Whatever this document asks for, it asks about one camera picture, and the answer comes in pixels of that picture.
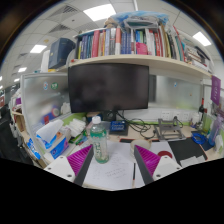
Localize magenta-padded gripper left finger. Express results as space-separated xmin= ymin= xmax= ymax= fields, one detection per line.
xmin=44 ymin=144 xmax=95 ymax=187

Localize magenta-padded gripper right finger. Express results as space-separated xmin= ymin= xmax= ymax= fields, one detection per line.
xmin=133 ymin=144 xmax=184 ymax=186

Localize green-labelled plastic drink bottle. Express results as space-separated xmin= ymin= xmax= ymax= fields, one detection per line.
xmin=89 ymin=115 xmax=110 ymax=165

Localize translucent purple water bottle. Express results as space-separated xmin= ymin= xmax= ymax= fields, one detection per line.
xmin=208 ymin=114 xmax=224 ymax=147

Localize blue tissue box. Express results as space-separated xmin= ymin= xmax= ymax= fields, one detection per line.
xmin=35 ymin=119 xmax=71 ymax=160

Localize black desk mat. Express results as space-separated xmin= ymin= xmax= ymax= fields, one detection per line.
xmin=167 ymin=137 xmax=208 ymax=165

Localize thin dark pen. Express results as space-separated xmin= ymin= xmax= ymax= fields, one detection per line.
xmin=131 ymin=162 xmax=137 ymax=189

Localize grey metal laptop stand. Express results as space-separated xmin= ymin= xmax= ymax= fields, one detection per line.
xmin=153 ymin=116 xmax=187 ymax=142

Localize white handwritten paper sheet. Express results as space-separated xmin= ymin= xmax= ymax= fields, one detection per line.
xmin=83 ymin=141 xmax=146 ymax=191

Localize small blue box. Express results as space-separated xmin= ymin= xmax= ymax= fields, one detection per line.
xmin=109 ymin=120 xmax=129 ymax=133

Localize dark wine bottle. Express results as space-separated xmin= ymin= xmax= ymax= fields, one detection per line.
xmin=198 ymin=97 xmax=206 ymax=125

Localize frosted glass partition panel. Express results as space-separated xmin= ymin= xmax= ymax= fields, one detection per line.
xmin=20 ymin=72 xmax=71 ymax=135
xmin=149 ymin=74 xmax=205 ymax=111

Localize purple hanging banner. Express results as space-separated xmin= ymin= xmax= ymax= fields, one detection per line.
xmin=210 ymin=75 xmax=223 ymax=107

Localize black computer monitor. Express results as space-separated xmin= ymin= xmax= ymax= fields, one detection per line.
xmin=67 ymin=63 xmax=150 ymax=123

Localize wooden shelf with books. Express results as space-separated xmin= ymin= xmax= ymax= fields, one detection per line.
xmin=39 ymin=11 xmax=215 ymax=81

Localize ceiling light panels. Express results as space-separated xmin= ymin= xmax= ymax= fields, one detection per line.
xmin=0 ymin=3 xmax=213 ymax=89

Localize black monitor cables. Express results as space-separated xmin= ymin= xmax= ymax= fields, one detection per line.
xmin=116 ymin=111 xmax=158 ymax=140

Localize white wall socket row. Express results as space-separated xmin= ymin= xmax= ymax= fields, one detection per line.
xmin=159 ymin=109 xmax=192 ymax=123

